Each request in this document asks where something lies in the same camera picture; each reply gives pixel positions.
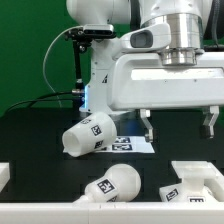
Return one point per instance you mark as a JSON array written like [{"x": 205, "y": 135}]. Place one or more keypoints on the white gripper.
[{"x": 140, "y": 80}]

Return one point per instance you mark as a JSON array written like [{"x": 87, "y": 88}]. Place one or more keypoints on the white lamp base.
[{"x": 201, "y": 182}]

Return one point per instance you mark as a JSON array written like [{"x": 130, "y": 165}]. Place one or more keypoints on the white lamp bulb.
[{"x": 120, "y": 183}]

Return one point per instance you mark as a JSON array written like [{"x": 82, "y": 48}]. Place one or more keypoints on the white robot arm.
[{"x": 190, "y": 21}]

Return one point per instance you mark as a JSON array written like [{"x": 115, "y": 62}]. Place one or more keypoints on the white lamp shade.
[{"x": 93, "y": 133}]

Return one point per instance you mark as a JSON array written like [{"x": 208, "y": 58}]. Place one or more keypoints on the printed marker sheet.
[{"x": 120, "y": 144}]

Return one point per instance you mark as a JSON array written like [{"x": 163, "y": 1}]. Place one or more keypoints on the white left border block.
[{"x": 4, "y": 175}]

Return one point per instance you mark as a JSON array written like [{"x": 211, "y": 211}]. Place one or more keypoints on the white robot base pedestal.
[{"x": 95, "y": 97}]

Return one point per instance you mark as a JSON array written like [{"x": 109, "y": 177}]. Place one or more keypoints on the camera on black stand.
[{"x": 82, "y": 37}]

